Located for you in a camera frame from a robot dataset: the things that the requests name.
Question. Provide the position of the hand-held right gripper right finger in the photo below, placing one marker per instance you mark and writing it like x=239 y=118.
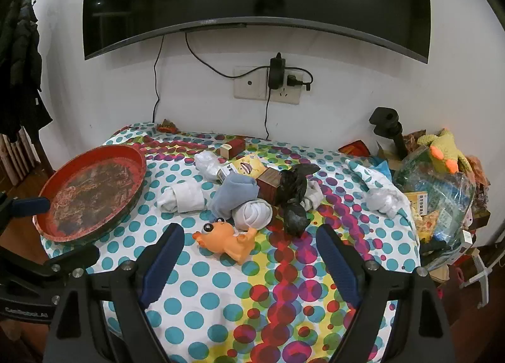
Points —
x=339 y=264

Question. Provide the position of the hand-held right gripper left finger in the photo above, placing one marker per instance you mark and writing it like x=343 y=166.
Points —
x=161 y=264

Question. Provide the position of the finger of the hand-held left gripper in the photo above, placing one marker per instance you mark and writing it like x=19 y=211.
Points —
x=27 y=206
x=75 y=258

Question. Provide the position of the small black plastic bag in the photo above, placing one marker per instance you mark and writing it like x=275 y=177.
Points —
x=296 y=219

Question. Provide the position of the red round tray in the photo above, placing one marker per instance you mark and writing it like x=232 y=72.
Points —
x=90 y=189

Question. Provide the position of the orange toy dog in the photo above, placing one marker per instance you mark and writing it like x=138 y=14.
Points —
x=225 y=238

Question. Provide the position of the white sock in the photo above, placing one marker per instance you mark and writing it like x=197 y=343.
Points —
x=315 y=193
x=183 y=197

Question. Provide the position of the large black plastic bag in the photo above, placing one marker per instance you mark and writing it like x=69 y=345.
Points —
x=294 y=185

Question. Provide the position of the white sock ball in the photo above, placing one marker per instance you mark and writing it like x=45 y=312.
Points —
x=252 y=213

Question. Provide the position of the blue-grey sock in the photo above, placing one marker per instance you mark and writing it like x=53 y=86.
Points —
x=234 y=191

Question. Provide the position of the brown cardboard box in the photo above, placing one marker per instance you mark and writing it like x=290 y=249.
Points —
x=269 y=186

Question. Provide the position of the yellow cardboard box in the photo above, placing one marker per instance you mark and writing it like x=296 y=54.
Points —
x=246 y=167

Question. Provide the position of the small red box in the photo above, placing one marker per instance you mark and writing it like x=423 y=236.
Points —
x=238 y=146

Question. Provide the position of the wooden slatted furniture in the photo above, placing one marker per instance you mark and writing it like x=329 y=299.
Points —
x=19 y=157

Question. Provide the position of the knotted clear plastic bag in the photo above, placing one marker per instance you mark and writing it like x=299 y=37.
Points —
x=384 y=202

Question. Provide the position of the polka dot tablecloth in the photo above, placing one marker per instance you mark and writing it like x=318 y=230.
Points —
x=236 y=300

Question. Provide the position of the yellow printed box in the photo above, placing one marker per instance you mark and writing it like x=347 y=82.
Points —
x=418 y=203

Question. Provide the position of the blue cloth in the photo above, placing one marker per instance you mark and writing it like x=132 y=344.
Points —
x=382 y=169

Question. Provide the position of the red packet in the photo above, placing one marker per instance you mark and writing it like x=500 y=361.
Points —
x=353 y=149

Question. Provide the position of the open cardboard box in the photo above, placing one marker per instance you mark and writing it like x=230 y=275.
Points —
x=388 y=155

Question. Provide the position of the clear bag of green items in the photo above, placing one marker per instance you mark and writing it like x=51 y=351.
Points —
x=438 y=193

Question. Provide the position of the black coat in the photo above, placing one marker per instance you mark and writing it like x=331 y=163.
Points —
x=19 y=70

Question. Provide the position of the red gold candy wrapper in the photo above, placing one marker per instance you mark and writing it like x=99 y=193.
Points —
x=167 y=126

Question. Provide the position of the white metal stand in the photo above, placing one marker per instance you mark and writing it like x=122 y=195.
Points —
x=481 y=272

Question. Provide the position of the brown foil wrapper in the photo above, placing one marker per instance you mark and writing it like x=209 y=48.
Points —
x=414 y=140

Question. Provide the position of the black clamp stand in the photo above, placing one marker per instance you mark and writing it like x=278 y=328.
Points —
x=388 y=126

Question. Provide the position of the yellow plush toy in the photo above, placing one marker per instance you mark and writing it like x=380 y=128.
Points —
x=440 y=149

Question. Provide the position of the black plug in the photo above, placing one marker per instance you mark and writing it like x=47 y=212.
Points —
x=294 y=80

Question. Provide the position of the black power adapter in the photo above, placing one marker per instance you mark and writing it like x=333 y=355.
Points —
x=277 y=72

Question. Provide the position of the wall socket with round port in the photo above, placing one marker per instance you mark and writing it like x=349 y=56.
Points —
x=249 y=82

